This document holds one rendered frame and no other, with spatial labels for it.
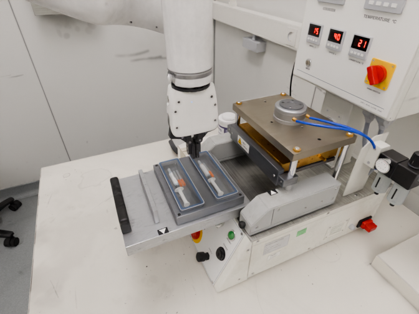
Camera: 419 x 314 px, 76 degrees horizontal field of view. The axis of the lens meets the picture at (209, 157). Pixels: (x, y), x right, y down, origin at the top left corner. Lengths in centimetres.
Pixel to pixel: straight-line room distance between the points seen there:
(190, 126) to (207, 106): 5
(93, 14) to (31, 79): 156
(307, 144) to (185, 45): 33
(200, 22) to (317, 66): 42
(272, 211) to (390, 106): 33
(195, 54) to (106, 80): 157
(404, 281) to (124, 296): 70
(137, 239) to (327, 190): 45
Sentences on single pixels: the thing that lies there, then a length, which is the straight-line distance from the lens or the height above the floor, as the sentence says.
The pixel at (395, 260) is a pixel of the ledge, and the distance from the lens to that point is 90.
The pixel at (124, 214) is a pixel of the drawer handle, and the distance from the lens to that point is 59.
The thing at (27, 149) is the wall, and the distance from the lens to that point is 225.
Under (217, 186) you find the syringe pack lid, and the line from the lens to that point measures 63.
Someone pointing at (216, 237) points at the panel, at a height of 85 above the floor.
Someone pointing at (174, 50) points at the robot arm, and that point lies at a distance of 49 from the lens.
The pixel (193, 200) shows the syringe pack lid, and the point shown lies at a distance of 60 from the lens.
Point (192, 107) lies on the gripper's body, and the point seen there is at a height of 120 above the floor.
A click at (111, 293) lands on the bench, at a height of 75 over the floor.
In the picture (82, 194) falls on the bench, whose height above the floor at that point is 75.
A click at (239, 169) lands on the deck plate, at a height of 93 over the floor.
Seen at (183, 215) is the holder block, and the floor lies 99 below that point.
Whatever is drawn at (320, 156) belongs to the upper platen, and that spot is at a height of 105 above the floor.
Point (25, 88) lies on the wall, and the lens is 205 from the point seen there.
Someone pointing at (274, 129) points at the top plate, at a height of 111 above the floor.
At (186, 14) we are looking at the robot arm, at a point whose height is 137.
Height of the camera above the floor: 143
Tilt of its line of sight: 36 degrees down
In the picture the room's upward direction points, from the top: straight up
